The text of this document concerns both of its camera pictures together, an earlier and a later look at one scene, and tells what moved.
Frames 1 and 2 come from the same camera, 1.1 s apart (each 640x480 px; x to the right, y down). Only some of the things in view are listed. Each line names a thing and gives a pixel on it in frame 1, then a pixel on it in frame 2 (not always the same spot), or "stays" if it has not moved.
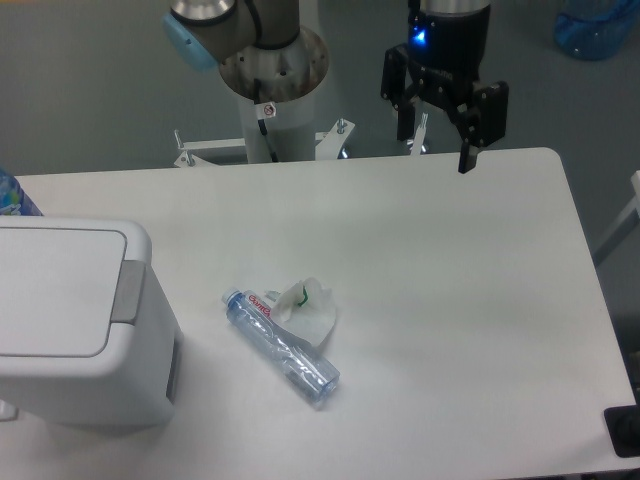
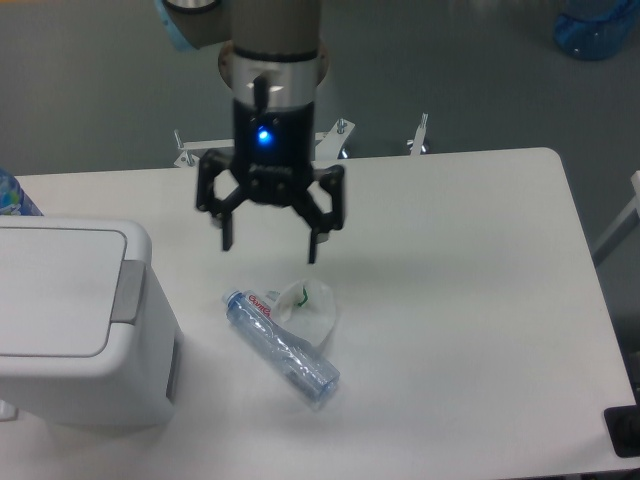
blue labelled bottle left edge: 14,200 stays
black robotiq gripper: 444,57 -> 272,159
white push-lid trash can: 87,337 stays
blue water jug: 594,29 stays
